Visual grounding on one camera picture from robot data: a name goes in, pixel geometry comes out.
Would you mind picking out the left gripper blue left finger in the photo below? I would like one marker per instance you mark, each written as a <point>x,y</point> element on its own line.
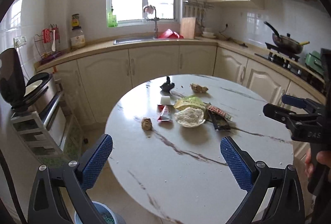
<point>93,160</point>

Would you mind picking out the hanging utensil rail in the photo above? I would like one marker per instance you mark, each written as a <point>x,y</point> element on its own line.
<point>196,9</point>

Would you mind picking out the red snack wrapper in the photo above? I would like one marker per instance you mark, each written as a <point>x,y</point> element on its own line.
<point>165,115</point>

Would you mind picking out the light blue trash bucket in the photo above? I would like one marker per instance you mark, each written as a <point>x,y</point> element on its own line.
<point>105,212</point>

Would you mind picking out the stacked white bowls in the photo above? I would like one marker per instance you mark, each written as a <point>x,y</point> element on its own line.
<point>208,33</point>

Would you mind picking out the white crumpled tissue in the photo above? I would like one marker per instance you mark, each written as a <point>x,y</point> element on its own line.
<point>190,117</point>

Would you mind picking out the green dish soap bottle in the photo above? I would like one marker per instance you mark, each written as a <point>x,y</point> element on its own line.
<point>111,19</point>

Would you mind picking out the chrome faucet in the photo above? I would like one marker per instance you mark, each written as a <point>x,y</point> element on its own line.
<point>151,10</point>

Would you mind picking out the red plastic basin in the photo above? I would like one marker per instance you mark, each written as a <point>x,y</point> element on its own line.
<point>169,34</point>

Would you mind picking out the person right hand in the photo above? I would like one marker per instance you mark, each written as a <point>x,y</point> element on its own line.
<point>318,167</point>

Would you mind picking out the large glass jar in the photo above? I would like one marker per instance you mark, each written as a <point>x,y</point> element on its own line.
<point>77,38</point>

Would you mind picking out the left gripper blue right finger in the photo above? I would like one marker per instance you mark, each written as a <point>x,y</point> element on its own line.
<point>240,163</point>

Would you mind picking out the wire utensil rack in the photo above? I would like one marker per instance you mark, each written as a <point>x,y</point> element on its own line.
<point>48,44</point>

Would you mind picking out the wall power outlet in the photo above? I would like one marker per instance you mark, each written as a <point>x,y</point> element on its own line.
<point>19,41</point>

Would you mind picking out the black rice cooker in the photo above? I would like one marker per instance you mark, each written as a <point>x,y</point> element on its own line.
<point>33,95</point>

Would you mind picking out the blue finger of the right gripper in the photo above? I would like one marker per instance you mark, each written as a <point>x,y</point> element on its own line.
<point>280,114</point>
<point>296,102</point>

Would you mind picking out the white rolling storage cart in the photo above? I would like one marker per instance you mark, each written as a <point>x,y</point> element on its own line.
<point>54,136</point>

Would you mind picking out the steel kitchen sink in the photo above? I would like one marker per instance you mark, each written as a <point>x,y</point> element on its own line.
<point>127,40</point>

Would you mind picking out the dark snack wrapper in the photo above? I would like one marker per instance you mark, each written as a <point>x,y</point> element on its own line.
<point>219,122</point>

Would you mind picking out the red patterned candy wrapper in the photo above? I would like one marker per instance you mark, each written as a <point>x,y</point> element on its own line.
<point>219,111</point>

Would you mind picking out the brown paper ball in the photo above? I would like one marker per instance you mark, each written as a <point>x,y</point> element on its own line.
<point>198,88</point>

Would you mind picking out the dark round table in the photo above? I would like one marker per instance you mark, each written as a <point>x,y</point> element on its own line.
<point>178,173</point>

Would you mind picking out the brown food scrap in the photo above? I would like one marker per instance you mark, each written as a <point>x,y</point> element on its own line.
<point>146,124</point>

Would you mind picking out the black wok with lid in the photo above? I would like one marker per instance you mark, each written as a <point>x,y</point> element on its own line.
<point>286,42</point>

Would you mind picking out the cream lower cabinets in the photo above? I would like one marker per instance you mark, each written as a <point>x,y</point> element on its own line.
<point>121,87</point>

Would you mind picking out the wooden cutting board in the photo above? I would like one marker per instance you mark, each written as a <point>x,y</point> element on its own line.
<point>187,27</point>

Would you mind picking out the black gas stove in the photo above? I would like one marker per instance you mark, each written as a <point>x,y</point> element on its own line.
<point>290,62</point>

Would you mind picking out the green snack bag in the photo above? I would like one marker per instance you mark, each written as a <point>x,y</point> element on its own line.
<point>190,102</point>

